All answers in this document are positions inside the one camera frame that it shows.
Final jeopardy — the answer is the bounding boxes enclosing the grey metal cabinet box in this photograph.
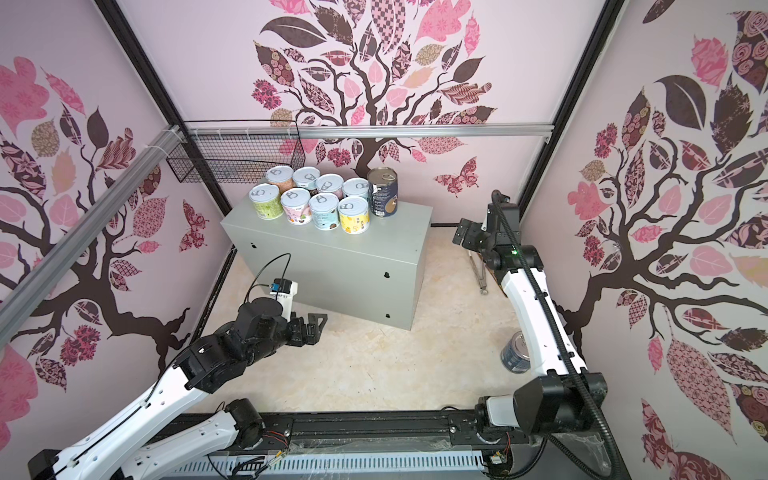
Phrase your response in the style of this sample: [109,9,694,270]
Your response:
[221,200,432,330]

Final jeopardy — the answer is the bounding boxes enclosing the yellow label can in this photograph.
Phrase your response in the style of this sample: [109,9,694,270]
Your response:
[338,196,370,235]

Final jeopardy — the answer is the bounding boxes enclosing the black wire mesh basket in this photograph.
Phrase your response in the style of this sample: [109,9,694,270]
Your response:
[166,119,306,184]

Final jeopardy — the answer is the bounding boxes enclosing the green label can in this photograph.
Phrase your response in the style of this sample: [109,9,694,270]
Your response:
[248,183,284,220]

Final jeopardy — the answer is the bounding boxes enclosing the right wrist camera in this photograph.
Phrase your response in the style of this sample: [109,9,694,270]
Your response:
[488,190,520,234]

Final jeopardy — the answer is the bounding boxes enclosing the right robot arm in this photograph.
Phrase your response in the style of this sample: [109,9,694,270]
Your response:
[453,190,630,479]

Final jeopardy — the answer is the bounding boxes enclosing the metal tongs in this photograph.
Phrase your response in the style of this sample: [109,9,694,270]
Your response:
[468,252,488,295]

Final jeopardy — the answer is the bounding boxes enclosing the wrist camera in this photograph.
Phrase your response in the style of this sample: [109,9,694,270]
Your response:
[271,278,298,320]
[488,190,520,234]

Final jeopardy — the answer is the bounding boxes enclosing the white slotted cable duct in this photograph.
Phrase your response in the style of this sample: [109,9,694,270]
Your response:
[165,451,485,479]

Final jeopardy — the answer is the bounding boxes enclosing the left aluminium rail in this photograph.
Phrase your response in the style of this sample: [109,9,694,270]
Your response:
[1,125,182,345]

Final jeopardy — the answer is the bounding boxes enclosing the teal label coconut can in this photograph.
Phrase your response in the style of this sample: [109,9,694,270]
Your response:
[292,166,321,196]

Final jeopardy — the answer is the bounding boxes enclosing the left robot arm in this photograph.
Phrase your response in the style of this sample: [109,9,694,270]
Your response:
[28,297,328,479]

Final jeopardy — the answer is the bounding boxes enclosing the pink label can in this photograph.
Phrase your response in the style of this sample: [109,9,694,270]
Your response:
[280,188,312,225]
[315,173,345,199]

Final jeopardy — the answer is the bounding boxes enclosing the orange label can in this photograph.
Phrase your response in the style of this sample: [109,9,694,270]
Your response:
[265,165,295,193]

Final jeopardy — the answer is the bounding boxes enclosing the red tomato can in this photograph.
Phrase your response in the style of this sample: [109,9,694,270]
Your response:
[367,167,398,218]

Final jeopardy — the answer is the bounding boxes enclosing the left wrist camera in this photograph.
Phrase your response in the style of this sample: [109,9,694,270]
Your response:
[271,278,298,320]

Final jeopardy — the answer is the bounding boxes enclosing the blue label tin can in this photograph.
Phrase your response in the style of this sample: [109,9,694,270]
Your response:
[500,330,530,374]

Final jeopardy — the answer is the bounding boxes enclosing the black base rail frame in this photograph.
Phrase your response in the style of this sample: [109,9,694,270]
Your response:
[150,393,629,479]

